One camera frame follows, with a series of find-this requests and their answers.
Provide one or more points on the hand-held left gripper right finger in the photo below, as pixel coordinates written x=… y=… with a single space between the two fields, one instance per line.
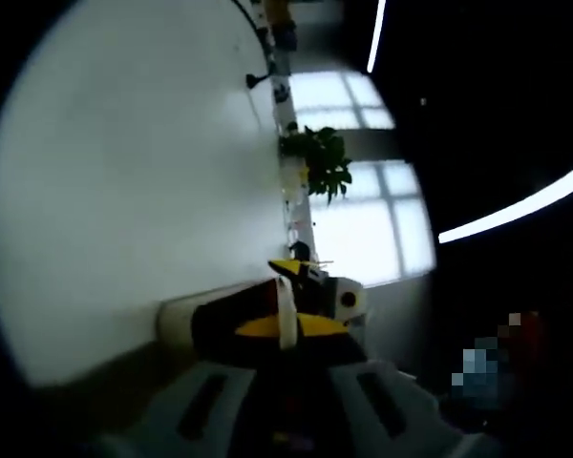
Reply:
x=391 y=405

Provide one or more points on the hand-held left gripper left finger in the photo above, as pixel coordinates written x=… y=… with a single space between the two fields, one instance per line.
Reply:
x=196 y=410

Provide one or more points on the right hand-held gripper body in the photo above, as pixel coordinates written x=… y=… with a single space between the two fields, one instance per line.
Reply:
x=346 y=300

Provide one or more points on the beige cutlery case base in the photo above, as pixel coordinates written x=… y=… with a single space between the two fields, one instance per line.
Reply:
x=174 y=324

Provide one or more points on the large window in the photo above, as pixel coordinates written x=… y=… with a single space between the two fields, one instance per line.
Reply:
x=363 y=219

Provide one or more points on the potted green plant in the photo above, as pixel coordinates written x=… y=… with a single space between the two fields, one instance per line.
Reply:
x=327 y=157

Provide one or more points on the long ceiling light strip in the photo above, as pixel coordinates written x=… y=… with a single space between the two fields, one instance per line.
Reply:
x=515 y=205
x=376 y=33

